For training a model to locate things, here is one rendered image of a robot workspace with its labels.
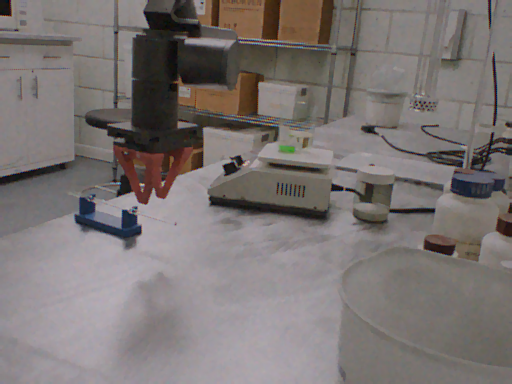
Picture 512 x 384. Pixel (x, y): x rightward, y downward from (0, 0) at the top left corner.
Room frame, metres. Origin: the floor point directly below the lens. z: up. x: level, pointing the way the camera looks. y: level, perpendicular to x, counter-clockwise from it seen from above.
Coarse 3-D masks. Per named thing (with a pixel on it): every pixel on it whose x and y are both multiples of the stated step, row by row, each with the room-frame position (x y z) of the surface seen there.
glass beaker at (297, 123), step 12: (288, 108) 0.89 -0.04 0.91; (300, 108) 0.89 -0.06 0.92; (312, 108) 0.89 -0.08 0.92; (288, 120) 0.89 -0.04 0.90; (300, 120) 0.89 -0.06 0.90; (312, 120) 0.90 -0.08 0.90; (288, 132) 0.89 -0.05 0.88; (300, 132) 0.89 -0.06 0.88; (312, 132) 0.90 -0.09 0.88; (288, 144) 0.89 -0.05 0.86; (300, 144) 0.89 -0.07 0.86; (312, 144) 0.91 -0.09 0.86; (300, 156) 0.89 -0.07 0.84
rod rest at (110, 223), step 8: (80, 200) 0.74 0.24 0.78; (88, 200) 0.75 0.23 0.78; (80, 208) 0.74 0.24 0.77; (88, 208) 0.75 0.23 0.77; (136, 208) 0.72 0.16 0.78; (80, 216) 0.73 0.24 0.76; (88, 216) 0.73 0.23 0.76; (96, 216) 0.74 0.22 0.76; (104, 216) 0.74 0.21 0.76; (112, 216) 0.74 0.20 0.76; (128, 216) 0.71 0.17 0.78; (136, 216) 0.72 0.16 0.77; (88, 224) 0.73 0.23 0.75; (96, 224) 0.72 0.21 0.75; (104, 224) 0.71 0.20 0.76; (112, 224) 0.71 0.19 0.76; (120, 224) 0.71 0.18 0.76; (128, 224) 0.71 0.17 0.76; (136, 224) 0.72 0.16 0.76; (120, 232) 0.70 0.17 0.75; (128, 232) 0.70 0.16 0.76; (136, 232) 0.71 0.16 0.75
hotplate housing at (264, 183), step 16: (256, 160) 0.93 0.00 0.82; (240, 176) 0.87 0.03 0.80; (256, 176) 0.86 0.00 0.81; (272, 176) 0.86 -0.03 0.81; (288, 176) 0.86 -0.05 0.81; (304, 176) 0.85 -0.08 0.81; (320, 176) 0.85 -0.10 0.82; (208, 192) 0.88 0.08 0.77; (224, 192) 0.87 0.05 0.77; (240, 192) 0.87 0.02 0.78; (256, 192) 0.86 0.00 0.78; (272, 192) 0.86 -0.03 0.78; (288, 192) 0.86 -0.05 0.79; (304, 192) 0.85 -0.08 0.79; (320, 192) 0.85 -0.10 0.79; (272, 208) 0.86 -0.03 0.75; (288, 208) 0.86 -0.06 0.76; (304, 208) 0.86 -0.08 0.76; (320, 208) 0.85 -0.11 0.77
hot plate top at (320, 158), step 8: (272, 144) 0.98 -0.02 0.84; (264, 152) 0.90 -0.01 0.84; (272, 152) 0.91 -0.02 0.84; (320, 152) 0.94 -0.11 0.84; (328, 152) 0.95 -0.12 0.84; (264, 160) 0.87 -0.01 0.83; (272, 160) 0.87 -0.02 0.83; (280, 160) 0.86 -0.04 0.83; (288, 160) 0.86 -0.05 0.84; (296, 160) 0.86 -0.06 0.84; (304, 160) 0.86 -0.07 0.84; (312, 160) 0.87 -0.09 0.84; (320, 160) 0.87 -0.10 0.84; (328, 160) 0.88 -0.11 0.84; (328, 168) 0.86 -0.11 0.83
